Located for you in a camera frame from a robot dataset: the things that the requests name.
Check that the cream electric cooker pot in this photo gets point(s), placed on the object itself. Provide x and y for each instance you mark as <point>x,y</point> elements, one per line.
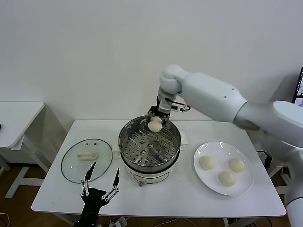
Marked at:
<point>151,178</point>

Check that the open grey laptop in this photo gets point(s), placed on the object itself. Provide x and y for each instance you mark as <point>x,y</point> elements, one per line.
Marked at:
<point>300,89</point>

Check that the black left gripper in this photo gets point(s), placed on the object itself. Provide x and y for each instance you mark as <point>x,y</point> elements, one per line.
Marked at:
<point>92,201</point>

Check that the white steamed baozi bun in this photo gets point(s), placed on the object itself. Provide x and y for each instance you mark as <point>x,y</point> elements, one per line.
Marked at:
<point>207,162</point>
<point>155,125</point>
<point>236,165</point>
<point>227,178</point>

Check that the round glass pot lid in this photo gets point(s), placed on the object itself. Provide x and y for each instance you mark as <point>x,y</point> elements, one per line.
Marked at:
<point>71,170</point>

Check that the perforated steel steamer basket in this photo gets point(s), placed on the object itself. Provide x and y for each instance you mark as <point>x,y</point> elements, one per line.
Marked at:
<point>142,153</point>

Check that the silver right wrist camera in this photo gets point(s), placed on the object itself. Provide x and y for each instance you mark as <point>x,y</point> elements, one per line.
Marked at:
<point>176,108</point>

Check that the white round plate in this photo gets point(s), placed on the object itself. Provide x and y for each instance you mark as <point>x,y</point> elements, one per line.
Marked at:
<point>213,182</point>

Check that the white side table with label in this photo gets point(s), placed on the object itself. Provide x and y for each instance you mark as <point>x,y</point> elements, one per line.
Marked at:
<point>275,171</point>

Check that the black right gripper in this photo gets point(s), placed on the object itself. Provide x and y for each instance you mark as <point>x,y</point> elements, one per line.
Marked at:
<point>157,111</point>

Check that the grey floor power strip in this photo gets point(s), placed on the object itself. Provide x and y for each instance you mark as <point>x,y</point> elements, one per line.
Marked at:
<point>118,222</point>

